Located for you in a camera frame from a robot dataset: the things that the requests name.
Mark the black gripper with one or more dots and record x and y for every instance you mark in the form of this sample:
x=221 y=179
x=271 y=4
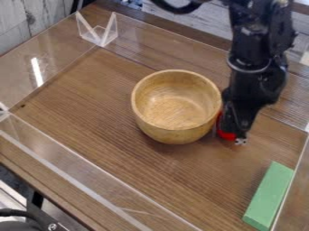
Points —
x=255 y=88

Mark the red toy strawberry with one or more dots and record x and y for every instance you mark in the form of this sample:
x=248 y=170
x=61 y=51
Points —
x=227 y=136

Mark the wooden bowl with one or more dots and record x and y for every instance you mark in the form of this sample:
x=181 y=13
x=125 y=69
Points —
x=176 y=104

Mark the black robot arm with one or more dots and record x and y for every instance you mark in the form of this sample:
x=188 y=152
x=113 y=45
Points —
x=263 y=34

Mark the green foam block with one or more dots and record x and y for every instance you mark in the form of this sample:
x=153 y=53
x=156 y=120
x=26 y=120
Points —
x=263 y=209

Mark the clear acrylic corner bracket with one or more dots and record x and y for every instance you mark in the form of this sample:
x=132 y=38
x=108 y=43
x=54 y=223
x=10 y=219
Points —
x=98 y=35

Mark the clear acrylic tray wall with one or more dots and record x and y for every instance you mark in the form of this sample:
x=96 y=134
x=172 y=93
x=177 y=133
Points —
x=98 y=199

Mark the black table leg bracket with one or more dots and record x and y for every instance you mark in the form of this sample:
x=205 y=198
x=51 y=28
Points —
x=51 y=217

